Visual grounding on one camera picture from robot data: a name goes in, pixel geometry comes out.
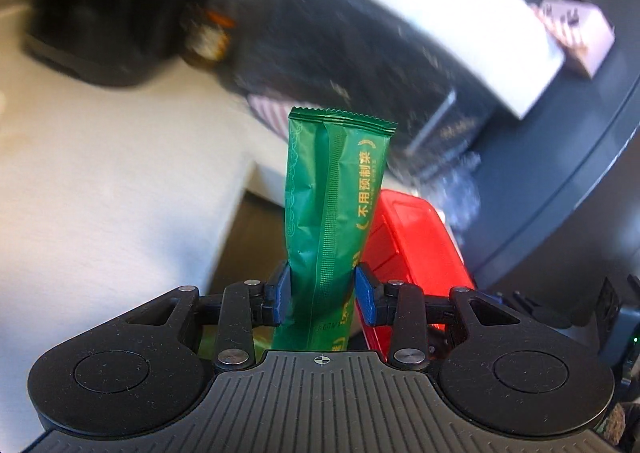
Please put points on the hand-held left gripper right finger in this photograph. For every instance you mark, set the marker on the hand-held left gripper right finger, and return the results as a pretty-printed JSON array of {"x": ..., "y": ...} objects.
[{"x": 364, "y": 295}]

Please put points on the black rice cooker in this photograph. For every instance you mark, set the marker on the black rice cooker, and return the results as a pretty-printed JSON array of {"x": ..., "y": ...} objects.
[{"x": 100, "y": 23}]

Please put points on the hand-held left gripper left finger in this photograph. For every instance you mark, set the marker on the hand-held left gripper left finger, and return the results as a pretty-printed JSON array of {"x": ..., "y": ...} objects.
[{"x": 284, "y": 295}]

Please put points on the pink box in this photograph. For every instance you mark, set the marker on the pink box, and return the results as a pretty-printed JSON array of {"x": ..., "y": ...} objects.
[{"x": 580, "y": 33}]

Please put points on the black kitchen appliance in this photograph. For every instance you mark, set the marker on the black kitchen appliance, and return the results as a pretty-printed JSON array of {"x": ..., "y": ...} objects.
[{"x": 360, "y": 63}]

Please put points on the red plastic container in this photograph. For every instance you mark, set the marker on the red plastic container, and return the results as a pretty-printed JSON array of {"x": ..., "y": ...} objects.
[{"x": 420, "y": 243}]

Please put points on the pink cloth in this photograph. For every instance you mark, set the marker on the pink cloth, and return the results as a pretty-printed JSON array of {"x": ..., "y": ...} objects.
[{"x": 270, "y": 110}]

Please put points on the green snack packet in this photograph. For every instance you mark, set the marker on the green snack packet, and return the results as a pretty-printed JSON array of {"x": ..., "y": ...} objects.
[{"x": 325, "y": 213}]

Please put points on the brown glass jar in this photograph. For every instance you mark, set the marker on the brown glass jar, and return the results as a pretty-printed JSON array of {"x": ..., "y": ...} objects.
[{"x": 207, "y": 38}]

